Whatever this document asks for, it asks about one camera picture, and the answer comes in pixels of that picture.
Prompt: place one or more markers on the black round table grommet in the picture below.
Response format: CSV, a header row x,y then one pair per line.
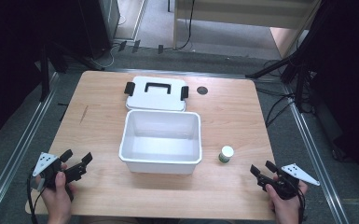
x,y
202,90

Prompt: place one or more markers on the small white green bottle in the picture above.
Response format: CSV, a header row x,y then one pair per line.
x,y
226,154

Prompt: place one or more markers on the person's right hand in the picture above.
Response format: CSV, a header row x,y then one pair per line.
x,y
287,203

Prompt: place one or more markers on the black tripod stand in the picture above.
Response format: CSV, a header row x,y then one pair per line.
x,y
298,74
48,65

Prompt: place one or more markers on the person's left hand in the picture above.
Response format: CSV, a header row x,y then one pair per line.
x,y
57,197

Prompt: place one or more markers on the metal floor rail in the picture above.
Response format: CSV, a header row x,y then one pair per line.
x,y
317,158
15,152

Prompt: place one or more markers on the wooden furniture frame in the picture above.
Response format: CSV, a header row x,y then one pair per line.
x,y
230,18

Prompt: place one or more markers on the white plastic storage box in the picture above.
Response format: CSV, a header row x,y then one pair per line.
x,y
160,143

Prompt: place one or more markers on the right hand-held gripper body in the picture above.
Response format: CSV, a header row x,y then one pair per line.
x,y
287,181

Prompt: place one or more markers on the black cabinet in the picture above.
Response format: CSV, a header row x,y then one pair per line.
x,y
96,25

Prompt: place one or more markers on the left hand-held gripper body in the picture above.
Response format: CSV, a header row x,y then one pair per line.
x,y
50,169

